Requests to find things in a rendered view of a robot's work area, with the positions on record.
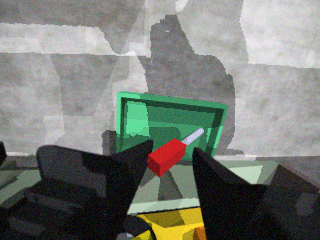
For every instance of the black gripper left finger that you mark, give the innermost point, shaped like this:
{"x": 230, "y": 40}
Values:
{"x": 115, "y": 178}

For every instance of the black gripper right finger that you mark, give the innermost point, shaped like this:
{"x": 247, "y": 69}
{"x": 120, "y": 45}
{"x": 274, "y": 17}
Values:
{"x": 232, "y": 208}

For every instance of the red-headed pin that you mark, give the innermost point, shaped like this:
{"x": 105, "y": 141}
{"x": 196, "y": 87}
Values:
{"x": 165, "y": 157}

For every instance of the green tray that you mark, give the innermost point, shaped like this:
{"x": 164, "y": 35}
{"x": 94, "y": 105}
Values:
{"x": 215, "y": 131}
{"x": 164, "y": 121}

